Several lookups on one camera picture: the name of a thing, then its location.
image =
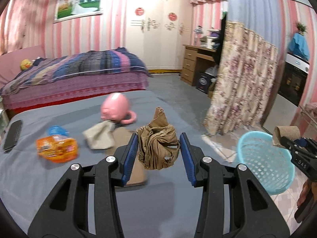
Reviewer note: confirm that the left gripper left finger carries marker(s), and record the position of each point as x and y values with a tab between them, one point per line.
82	203

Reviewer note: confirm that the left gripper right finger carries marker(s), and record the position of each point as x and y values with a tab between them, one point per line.
234	203

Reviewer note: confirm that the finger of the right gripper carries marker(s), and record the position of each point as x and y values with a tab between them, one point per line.
288	144

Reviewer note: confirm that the orange snack bag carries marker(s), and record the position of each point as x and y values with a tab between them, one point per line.
57	148

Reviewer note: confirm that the beige drawstring pouch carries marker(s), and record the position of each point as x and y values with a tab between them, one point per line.
100	136

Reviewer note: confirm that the blue plastic wrapper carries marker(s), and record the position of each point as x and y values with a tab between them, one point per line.
57	130

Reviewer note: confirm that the brown paper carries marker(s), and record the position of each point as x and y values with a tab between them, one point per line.
159	146

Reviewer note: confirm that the person right hand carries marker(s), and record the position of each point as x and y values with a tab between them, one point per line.
307	186

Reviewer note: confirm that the turquoise plastic laundry basket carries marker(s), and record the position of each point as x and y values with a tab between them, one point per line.
271	165

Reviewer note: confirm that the water dispenser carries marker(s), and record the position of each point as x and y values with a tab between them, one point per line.
289	93

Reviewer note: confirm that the grey table cloth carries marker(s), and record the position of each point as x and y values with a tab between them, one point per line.
167	206

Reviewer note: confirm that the tan phone case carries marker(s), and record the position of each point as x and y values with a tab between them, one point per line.
130	172

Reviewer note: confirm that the floral divider curtain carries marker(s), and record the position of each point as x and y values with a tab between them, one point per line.
248	65

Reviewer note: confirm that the blue cloth cover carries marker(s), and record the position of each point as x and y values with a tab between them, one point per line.
298	46

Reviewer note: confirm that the pink pig mug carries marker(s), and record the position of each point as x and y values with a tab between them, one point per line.
116	108

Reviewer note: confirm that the black smartphone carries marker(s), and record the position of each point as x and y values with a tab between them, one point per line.
12	136

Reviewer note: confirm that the black box under desk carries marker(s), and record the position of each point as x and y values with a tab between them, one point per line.
204	81

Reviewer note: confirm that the small potted plant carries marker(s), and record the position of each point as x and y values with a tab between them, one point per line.
301	28

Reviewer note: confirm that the wooden desk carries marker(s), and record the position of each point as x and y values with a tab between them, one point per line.
196	60

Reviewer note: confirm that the bed with plaid quilt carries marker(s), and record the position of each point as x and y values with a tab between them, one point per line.
92	73

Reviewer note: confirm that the yellow duck plush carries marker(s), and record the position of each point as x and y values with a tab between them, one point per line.
25	64

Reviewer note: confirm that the white wardrobe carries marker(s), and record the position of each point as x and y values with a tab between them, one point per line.
157	31

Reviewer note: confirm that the pink window curtain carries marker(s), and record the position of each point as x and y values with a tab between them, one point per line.
21	25

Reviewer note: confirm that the framed wedding photo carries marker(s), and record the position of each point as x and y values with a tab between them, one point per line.
71	9

